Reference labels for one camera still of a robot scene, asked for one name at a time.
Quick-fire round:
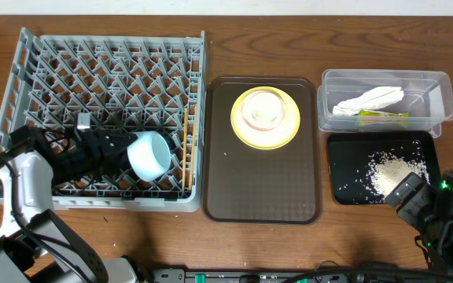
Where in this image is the rice food waste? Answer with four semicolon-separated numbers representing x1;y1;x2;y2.
336;139;432;204

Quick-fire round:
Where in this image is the green orange snack wrapper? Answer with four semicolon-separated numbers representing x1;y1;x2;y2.
359;109;409;118

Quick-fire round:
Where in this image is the white napkin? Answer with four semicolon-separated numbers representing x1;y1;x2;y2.
333;86;404;116

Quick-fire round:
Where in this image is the pink plastic bowl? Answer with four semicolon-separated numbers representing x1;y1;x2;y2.
241;90;285;131

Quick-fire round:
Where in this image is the yellow plastic plate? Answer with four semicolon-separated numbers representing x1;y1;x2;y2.
230;86;300;150

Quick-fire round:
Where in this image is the cream plastic cup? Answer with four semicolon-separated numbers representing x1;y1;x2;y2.
249;91;284;123

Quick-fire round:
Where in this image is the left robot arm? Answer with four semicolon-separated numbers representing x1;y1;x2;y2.
0;126;153;283

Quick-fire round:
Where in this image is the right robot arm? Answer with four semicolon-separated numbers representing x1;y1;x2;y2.
385;169;453;276

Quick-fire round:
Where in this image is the black plastic tray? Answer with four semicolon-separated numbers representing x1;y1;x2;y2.
326;130;442;206

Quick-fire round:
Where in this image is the grey plastic dish rack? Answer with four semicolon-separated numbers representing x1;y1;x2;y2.
0;29;208;212

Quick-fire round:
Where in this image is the clear plastic bin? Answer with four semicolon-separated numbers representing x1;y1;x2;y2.
317;69;453;138

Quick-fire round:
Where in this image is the dark brown serving tray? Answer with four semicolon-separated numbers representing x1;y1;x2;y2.
202;77;322;224

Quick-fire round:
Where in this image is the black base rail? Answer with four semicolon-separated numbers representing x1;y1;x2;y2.
149;268;453;283

